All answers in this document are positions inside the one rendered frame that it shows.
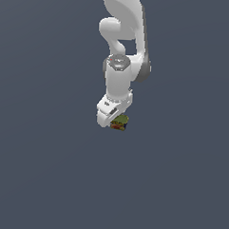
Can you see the small green patterned can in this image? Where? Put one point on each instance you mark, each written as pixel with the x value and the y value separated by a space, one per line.
pixel 120 122

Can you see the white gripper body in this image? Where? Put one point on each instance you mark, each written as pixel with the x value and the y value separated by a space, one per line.
pixel 112 108

